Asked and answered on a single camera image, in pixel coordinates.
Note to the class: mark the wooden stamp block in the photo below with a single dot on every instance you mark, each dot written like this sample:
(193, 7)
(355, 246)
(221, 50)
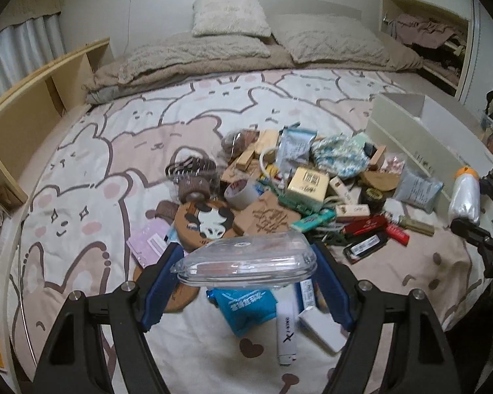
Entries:
(378, 158)

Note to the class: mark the yellow square box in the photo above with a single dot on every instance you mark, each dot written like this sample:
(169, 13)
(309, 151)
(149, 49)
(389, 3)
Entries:
(308, 184)

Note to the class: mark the grey tape roll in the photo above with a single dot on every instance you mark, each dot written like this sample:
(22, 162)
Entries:
(239, 195)

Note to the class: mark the white stick black print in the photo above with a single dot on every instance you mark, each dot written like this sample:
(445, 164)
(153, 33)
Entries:
(286, 328)

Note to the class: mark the black lighter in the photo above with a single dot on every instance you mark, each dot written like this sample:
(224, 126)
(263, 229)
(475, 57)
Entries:
(365, 248)

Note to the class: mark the bear printed bed sheet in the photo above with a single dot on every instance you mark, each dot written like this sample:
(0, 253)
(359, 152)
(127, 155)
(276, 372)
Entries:
(107, 172)

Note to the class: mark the gold tube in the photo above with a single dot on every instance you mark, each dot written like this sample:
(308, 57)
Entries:
(415, 225)

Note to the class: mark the face mask packet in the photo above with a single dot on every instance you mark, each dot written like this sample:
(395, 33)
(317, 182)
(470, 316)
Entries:
(419, 191)

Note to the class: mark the small brown bandage roll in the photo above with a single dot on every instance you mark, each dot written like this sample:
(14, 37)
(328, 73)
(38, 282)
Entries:
(167, 211)

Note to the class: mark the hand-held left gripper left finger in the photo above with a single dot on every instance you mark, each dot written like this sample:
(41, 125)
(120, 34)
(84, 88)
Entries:
(160, 295)

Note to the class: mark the green lighter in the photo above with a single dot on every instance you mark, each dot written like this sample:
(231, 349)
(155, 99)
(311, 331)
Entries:
(314, 220)

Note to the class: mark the grey curtain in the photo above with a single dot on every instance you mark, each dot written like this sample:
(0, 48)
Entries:
(24, 45)

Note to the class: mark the white slim lighter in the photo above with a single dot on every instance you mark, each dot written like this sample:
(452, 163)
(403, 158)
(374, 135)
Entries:
(340, 188)

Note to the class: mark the beige printed valance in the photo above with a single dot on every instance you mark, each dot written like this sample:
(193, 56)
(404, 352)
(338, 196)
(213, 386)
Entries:
(33, 2)

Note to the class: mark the round cork coaster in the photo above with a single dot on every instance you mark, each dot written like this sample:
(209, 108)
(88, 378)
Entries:
(180, 299)

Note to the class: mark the long red lighter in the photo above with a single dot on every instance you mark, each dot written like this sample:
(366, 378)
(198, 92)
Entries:
(363, 225)

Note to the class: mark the small white box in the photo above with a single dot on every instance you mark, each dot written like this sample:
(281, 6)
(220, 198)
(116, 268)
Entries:
(322, 330)

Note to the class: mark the grey-green sachet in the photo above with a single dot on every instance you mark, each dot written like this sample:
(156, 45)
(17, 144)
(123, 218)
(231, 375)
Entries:
(293, 147)

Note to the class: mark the white plastic bag roll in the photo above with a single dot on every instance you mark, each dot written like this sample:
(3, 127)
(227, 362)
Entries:
(463, 197)

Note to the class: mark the carved square wooden coaster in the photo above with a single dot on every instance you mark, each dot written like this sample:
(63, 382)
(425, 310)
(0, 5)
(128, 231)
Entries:
(267, 215)

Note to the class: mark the floral fabric pouch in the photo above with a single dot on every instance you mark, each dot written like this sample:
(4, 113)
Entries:
(339, 156)

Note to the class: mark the pink candy bag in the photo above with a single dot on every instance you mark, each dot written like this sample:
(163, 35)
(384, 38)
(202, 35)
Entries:
(394, 166)

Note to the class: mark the white louvered door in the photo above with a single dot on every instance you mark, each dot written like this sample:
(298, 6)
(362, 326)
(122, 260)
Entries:
(491, 49)

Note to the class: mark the fluffy beige pillow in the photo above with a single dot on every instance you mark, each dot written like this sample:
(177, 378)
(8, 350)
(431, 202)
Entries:
(230, 16)

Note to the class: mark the clear false nail box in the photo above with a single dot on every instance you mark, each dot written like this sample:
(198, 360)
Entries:
(246, 260)

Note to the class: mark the wooden bedside shelf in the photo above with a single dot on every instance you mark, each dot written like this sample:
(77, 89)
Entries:
(33, 102)

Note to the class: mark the pile of clothes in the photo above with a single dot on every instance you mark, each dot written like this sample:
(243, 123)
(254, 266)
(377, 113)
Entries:
(427, 33)

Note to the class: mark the purple card packet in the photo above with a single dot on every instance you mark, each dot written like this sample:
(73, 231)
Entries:
(148, 244)

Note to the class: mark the cream shoe box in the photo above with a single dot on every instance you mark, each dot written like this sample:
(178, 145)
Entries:
(411, 143)

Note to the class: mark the short red lighter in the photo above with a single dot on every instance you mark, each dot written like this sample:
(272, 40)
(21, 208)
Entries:
(397, 234)

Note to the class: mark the zebra hair claw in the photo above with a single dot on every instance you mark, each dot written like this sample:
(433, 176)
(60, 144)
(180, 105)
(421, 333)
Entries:
(189, 166)

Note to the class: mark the brown round wooden disc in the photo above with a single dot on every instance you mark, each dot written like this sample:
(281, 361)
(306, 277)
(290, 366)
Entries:
(380, 180)

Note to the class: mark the blue white labelled lighter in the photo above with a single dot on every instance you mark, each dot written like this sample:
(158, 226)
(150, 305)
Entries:
(307, 293)

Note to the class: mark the beige fleece blanket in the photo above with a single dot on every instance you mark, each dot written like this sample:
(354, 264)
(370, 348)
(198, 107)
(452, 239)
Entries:
(107, 86)

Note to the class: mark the grey bed headboard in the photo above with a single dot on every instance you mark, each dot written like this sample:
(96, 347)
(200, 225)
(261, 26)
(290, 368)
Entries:
(312, 6)

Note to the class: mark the grey textured pillow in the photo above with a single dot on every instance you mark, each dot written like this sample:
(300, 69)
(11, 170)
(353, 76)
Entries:
(332, 41)
(197, 55)

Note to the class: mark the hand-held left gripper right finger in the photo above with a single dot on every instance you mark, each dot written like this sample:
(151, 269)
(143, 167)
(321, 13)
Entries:
(332, 291)

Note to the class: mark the green plastic clip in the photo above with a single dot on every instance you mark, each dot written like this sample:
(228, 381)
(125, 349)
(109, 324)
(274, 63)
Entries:
(328, 238)

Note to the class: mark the round panda wooden coaster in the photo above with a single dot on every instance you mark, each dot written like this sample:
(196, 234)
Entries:
(207, 223)

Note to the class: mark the small beige carton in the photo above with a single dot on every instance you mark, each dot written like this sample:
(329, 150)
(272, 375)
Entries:
(352, 211)

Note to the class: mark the black round tin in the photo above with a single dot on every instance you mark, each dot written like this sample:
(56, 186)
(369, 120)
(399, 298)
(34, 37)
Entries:
(373, 199)

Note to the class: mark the brown scrunchie in bag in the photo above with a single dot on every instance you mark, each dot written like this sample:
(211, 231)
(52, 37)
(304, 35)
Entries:
(238, 143)

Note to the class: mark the blue foil packet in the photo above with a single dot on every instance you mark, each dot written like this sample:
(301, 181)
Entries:
(246, 312)

